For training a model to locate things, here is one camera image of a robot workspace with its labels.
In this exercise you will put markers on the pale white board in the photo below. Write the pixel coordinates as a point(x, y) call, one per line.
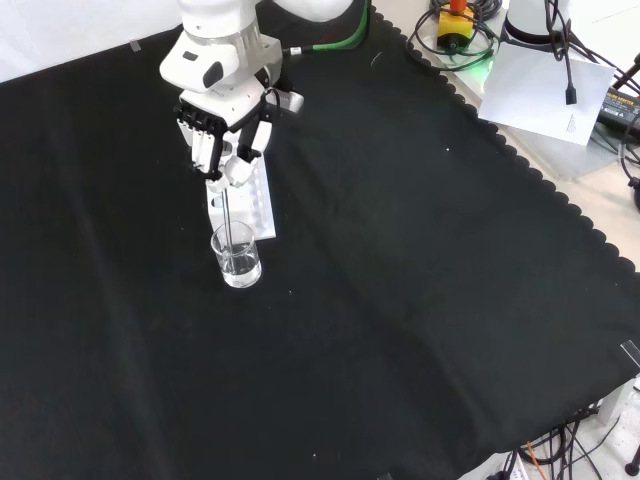
point(530, 90)

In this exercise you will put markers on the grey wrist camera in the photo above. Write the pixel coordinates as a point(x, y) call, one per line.
point(290, 101)

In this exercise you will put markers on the black power adapter brick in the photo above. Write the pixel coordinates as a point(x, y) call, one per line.
point(620, 107)

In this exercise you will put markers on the clear glass beaker with water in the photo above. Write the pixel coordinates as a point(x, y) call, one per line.
point(240, 272)

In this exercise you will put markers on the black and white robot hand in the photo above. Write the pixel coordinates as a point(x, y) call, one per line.
point(220, 105)

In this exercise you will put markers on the clear tape strip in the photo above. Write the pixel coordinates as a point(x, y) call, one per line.
point(631, 354)
point(134, 46)

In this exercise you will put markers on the black bench cloth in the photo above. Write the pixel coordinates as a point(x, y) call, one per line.
point(400, 250)

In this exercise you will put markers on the clear glass rod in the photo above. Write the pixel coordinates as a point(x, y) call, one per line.
point(228, 215)

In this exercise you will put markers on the white test tube rack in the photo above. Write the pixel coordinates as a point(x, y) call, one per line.
point(262, 210)

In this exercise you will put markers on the white power strip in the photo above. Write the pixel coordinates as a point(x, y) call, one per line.
point(512, 467)

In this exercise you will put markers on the yellow stop button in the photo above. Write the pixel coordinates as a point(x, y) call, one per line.
point(455, 27)

